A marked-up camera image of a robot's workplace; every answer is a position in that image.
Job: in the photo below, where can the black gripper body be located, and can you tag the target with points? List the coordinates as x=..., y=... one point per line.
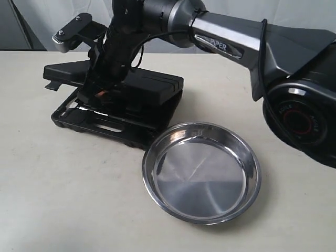
x=109, y=63

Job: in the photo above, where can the steel claw hammer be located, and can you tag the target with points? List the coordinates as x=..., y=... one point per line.
x=74, y=105

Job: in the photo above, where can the round steel tray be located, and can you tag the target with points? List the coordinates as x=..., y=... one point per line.
x=201, y=173

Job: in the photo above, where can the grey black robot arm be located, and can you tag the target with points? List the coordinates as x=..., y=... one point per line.
x=292, y=70

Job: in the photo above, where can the white backdrop curtain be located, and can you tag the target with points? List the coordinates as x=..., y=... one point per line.
x=171, y=23

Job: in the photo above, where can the black plastic tool case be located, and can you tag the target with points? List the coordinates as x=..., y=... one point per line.
x=139, y=108

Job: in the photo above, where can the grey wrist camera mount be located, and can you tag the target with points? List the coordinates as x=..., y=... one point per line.
x=81, y=29

